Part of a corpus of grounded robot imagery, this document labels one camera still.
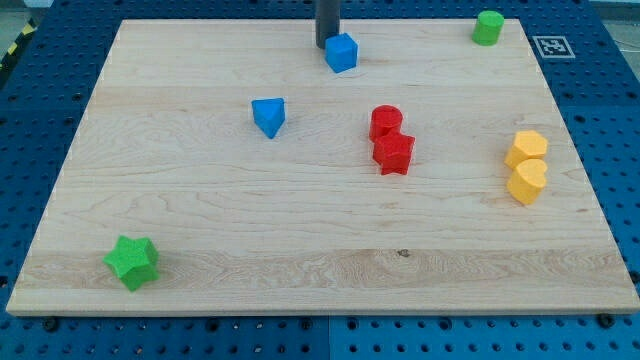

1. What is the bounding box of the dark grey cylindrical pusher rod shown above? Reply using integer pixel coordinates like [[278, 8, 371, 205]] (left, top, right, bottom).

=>
[[315, 0, 340, 49]]

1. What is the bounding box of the blue cube block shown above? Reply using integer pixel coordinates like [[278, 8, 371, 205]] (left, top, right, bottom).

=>
[[325, 33, 358, 73]]

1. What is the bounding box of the blue triangle block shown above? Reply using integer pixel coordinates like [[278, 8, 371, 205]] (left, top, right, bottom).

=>
[[251, 98, 285, 139]]

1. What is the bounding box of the red cylinder block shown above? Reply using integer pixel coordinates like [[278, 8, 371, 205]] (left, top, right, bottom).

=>
[[369, 104, 403, 142]]

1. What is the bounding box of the red star block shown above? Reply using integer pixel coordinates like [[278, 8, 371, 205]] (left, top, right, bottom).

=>
[[373, 132, 415, 175]]

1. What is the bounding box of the green cylinder block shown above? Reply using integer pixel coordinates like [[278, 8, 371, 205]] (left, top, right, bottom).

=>
[[472, 10, 505, 46]]

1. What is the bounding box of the wooden board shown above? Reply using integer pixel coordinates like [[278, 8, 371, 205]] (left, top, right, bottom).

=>
[[7, 19, 639, 317]]

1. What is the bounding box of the white fiducial marker tag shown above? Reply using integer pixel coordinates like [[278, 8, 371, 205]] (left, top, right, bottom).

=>
[[533, 35, 575, 59]]

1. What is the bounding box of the yellow hexagon block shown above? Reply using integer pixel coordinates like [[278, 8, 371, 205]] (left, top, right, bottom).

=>
[[504, 130, 548, 169]]

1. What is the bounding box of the yellow heart block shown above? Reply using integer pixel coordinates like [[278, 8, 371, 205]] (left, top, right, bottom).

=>
[[506, 159, 547, 205]]

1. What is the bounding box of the green star block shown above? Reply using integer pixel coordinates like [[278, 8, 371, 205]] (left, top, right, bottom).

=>
[[103, 235, 159, 291]]

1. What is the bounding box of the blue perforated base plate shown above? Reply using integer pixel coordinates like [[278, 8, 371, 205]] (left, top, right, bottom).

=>
[[1, 1, 639, 359]]

